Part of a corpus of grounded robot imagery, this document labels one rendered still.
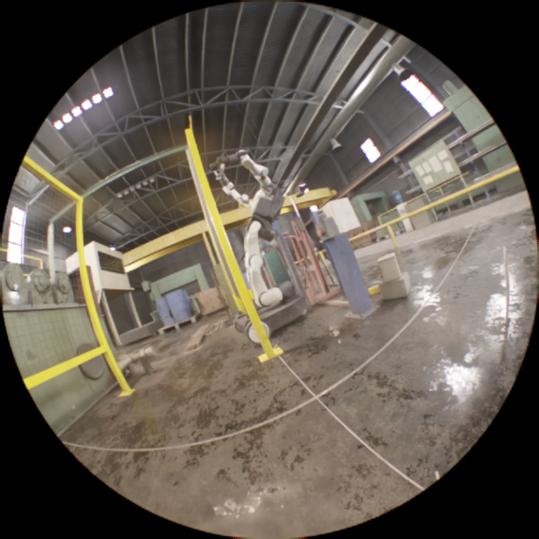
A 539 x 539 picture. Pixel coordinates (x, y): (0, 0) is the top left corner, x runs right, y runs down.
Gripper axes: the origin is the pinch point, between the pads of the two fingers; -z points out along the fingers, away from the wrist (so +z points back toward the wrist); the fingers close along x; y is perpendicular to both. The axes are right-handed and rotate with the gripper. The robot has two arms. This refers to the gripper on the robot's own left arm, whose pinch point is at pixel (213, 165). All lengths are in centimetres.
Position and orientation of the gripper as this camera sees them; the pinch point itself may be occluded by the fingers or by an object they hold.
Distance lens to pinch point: 137.7
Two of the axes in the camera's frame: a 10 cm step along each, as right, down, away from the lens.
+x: 2.3, -1.2, -9.7
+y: 3.7, 9.3, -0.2
